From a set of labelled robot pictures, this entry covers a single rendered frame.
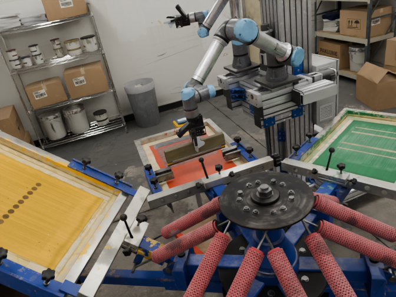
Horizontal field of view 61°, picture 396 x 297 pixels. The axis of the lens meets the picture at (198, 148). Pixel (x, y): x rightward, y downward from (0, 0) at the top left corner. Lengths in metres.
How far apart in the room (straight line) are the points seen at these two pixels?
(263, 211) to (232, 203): 0.11
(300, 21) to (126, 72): 3.46
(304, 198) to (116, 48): 4.59
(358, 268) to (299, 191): 0.34
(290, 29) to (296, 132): 0.79
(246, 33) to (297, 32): 0.72
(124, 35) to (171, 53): 0.78
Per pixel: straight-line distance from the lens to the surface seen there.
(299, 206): 1.07
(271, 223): 1.02
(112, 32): 5.37
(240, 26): 1.87
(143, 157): 2.19
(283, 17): 2.46
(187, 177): 1.94
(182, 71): 5.65
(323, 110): 2.79
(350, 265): 1.32
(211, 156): 2.10
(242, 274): 1.01
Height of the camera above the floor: 1.98
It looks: 27 degrees down
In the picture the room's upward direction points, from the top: 11 degrees counter-clockwise
